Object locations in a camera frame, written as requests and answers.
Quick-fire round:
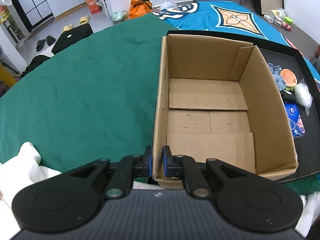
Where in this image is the left yellow slipper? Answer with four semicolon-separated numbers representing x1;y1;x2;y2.
62;24;74;33

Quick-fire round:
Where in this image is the black dotted fabric pouch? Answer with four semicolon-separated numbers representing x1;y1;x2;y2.
280;90;297;103

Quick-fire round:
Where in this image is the blue tissue pack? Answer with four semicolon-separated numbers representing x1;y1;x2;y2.
284;102;305;139

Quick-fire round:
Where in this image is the black shallow tray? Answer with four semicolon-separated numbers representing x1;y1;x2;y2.
167;30;319;183

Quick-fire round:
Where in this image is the left black slipper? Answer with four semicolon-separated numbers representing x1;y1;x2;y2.
36;39;46;52

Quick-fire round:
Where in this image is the red small toy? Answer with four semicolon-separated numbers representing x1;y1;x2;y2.
282;22;292;31

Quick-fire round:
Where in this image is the white cup with print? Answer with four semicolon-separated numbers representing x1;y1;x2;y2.
266;8;288;20

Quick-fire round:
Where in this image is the brown cardboard box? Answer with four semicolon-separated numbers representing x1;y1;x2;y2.
152;34;298;189

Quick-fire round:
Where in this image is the black dice stool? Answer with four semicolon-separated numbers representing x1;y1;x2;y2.
52;23;93;55

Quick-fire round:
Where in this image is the black clothes pile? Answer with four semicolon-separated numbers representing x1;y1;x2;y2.
21;55;50;78

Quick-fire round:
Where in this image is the orange cardboard box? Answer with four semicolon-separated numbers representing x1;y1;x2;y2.
85;0;101;14

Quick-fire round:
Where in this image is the right yellow slipper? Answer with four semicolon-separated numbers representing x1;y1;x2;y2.
79;16;89;25

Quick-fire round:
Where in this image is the white stuffing plastic bag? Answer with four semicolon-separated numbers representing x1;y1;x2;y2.
294;79;313;116

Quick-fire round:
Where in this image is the yellow leg table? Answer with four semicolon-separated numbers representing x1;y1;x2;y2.
0;64;17;88

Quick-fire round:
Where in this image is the green small container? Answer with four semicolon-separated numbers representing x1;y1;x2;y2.
284;16;293;25

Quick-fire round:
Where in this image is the black slipper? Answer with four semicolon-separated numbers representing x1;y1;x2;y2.
36;39;46;52
46;35;56;46

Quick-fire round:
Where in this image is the clear bag with items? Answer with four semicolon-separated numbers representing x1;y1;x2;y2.
110;10;129;23

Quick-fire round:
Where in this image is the green blanket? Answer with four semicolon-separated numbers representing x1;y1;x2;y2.
1;14;172;172

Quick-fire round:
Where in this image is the orange gift bag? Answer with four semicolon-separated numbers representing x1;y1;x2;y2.
129;0;153;19

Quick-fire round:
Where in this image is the black grid sliding door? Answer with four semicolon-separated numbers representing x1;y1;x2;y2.
11;0;53;31

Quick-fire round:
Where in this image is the orange burger plush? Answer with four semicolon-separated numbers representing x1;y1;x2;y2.
280;69;298;91

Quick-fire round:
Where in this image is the yellow slipper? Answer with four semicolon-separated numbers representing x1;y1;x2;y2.
79;16;89;25
62;24;74;33

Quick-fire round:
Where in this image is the white fluffy towel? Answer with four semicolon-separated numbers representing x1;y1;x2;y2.
1;142;61;239

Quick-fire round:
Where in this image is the right black slipper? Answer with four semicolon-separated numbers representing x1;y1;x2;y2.
46;35;56;46

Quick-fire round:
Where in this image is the white small box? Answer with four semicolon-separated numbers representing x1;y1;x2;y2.
263;14;274;23

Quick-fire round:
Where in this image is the blue patterned blanket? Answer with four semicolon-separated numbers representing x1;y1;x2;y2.
152;0;320;86

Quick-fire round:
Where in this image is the blue denim rabbit plush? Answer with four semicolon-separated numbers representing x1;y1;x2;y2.
268;63;286;91

